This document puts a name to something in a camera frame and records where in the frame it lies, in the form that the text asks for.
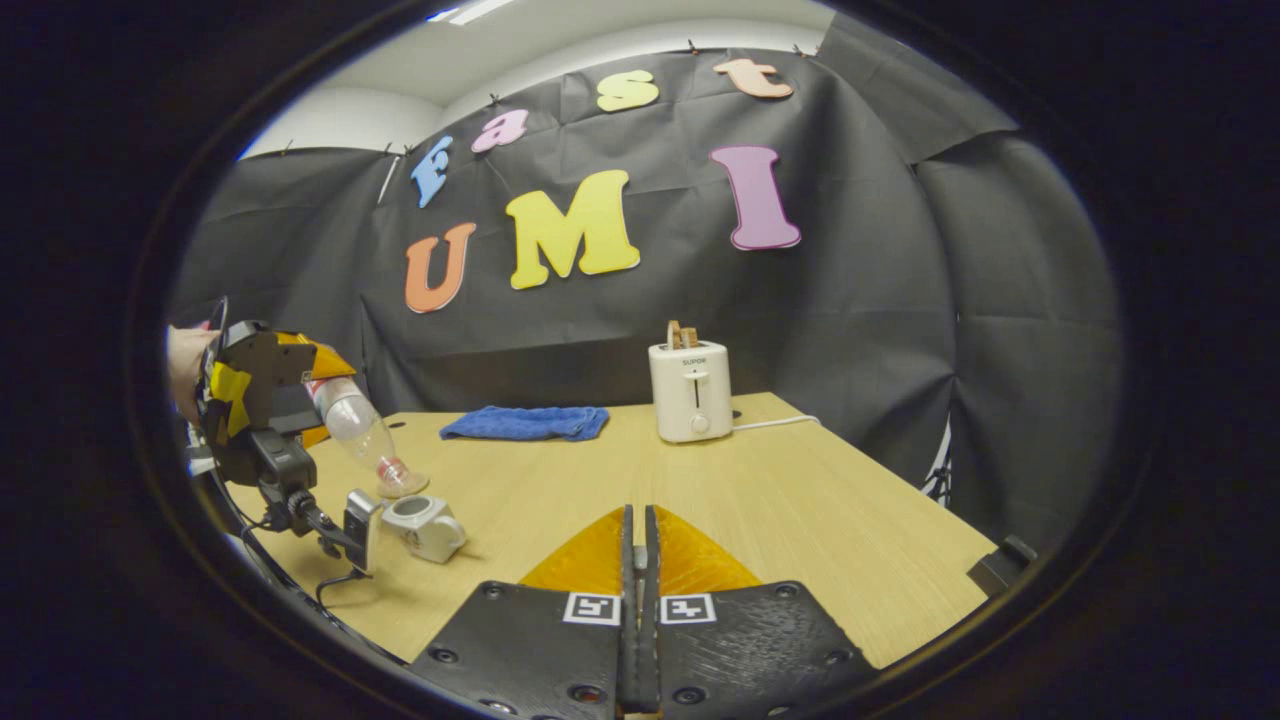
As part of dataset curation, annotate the white teacup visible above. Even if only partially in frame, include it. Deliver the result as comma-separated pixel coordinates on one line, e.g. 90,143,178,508
381,494,469,564

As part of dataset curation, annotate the blue towel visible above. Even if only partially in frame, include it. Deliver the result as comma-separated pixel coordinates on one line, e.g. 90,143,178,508
439,405,611,443

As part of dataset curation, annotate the black backdrop cloth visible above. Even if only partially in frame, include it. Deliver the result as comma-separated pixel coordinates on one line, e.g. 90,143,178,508
170,15,1126,561

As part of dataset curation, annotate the ceiling light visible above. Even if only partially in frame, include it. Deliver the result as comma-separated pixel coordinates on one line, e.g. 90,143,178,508
428,0,516,26

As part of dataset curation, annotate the clear plastic water bottle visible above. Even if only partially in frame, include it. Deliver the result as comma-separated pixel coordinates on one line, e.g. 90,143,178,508
303,375,431,500

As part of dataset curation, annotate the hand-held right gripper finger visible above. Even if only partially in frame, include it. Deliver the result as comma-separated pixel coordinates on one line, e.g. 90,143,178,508
408,505,638,719
643,505,886,719

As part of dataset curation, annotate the white toaster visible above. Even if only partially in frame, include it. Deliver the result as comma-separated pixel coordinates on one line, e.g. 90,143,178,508
648,340,735,444

